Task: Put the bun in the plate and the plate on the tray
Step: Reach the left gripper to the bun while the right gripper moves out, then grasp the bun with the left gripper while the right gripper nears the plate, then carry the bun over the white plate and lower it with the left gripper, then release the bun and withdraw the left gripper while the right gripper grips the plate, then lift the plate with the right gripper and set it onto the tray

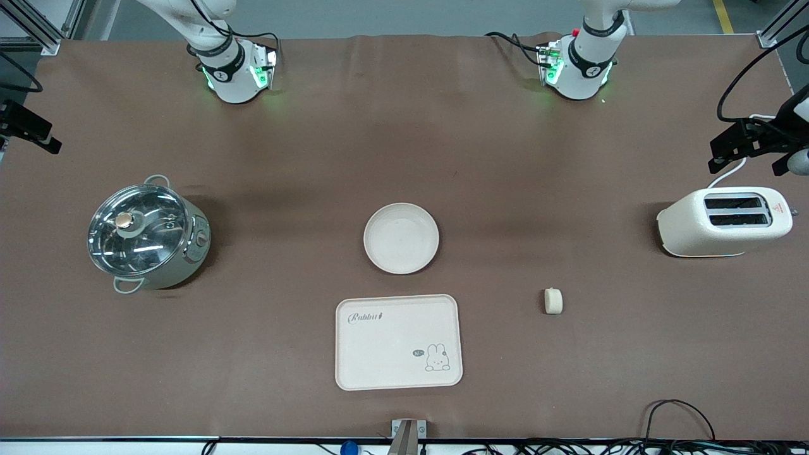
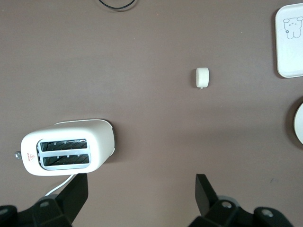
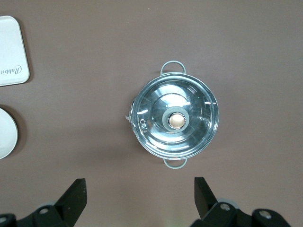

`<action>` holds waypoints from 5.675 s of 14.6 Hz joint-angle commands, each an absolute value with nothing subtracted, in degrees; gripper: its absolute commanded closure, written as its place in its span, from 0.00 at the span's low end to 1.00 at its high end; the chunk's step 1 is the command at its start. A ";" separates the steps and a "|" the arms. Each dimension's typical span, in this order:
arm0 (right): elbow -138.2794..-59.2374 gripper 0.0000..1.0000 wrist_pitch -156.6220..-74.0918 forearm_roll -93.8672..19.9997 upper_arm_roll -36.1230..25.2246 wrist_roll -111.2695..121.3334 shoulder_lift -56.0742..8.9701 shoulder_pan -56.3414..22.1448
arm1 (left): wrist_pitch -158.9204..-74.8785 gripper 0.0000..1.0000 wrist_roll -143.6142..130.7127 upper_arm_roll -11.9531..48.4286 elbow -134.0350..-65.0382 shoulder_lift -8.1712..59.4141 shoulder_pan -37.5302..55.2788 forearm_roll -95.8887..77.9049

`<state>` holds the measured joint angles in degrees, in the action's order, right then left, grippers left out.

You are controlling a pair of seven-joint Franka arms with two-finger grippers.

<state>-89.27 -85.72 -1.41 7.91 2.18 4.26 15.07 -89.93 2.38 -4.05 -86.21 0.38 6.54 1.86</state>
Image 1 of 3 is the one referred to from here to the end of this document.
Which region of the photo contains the black cable bundle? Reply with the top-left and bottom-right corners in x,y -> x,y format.
458,438 -> 809,455

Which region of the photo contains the aluminium frame profile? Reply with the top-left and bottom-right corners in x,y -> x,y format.
0,0 -> 86,56
757,0 -> 809,49

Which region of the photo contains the black arm base cable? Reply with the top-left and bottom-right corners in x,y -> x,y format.
485,31 -> 547,68
190,0 -> 281,64

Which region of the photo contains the cream two-slot toaster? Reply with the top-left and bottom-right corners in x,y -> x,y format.
656,186 -> 798,258

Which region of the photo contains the glass pot lid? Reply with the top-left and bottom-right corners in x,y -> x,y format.
87,183 -> 190,279

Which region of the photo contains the cream rabbit print tray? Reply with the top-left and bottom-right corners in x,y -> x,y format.
334,294 -> 464,391

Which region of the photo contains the grey metal camera bracket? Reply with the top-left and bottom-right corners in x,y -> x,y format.
387,418 -> 428,455

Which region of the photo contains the black looped cable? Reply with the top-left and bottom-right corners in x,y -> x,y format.
641,399 -> 716,443

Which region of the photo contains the brown table mat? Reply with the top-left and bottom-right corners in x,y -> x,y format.
0,32 -> 809,442

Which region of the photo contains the round cream plate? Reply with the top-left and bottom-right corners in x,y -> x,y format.
363,202 -> 441,276

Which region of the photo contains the steel electric cooking pot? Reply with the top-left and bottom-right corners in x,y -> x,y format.
87,175 -> 212,295

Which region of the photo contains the white toaster power cable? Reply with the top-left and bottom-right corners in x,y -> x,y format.
707,114 -> 777,189

